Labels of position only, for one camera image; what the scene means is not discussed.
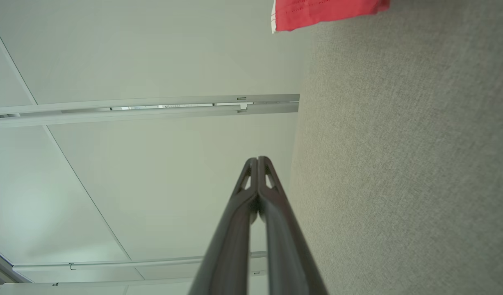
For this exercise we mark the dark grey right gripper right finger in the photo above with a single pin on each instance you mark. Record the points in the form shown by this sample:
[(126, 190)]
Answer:
[(286, 254)]

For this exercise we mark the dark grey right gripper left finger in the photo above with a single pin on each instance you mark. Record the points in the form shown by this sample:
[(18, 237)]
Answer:
[(228, 254)]

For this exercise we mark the red shirt with white sleeves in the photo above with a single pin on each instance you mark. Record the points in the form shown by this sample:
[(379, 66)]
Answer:
[(317, 14)]

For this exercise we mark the thin white wall rail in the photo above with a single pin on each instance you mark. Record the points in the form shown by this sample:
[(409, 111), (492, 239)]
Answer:
[(153, 261)]

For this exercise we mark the grey metal post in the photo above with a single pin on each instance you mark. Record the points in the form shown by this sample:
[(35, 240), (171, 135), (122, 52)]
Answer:
[(153, 112)]

